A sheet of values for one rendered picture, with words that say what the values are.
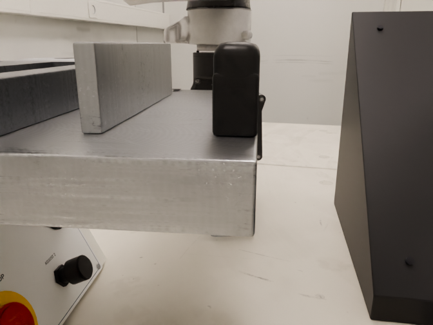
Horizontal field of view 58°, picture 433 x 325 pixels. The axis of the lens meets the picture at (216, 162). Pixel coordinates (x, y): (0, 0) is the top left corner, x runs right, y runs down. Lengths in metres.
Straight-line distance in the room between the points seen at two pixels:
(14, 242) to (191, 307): 0.18
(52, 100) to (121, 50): 0.05
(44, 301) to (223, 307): 0.17
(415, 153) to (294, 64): 2.24
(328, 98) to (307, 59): 0.30
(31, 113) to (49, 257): 0.24
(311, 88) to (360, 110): 2.19
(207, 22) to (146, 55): 0.29
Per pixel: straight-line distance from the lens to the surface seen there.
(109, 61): 0.20
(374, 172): 0.47
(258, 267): 0.49
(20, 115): 0.21
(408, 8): 2.32
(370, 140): 0.50
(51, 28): 1.79
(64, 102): 0.25
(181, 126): 0.20
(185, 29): 0.56
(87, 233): 0.50
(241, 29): 0.54
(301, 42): 2.70
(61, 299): 0.43
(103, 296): 0.46
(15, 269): 0.40
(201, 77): 0.55
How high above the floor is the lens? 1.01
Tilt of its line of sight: 17 degrees down
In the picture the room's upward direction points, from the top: straight up
